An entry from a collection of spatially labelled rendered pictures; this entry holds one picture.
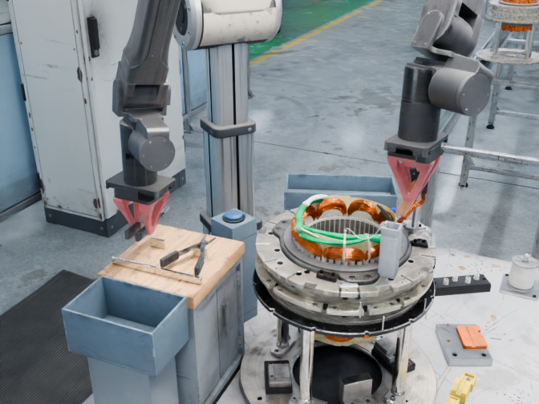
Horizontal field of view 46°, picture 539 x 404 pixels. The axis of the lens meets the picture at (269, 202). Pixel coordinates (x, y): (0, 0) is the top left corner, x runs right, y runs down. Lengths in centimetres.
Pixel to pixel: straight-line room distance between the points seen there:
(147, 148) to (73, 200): 258
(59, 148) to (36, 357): 118
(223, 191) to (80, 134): 187
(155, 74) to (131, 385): 50
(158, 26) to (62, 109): 242
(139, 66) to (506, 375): 94
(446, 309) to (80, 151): 225
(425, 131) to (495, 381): 63
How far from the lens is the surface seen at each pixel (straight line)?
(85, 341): 108
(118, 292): 114
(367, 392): 122
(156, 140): 97
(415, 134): 93
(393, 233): 102
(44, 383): 260
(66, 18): 317
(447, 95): 87
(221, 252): 117
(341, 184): 150
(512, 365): 144
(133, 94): 102
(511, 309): 161
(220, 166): 149
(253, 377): 130
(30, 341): 282
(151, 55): 97
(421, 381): 132
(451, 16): 93
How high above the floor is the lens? 166
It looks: 26 degrees down
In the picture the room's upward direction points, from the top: straight up
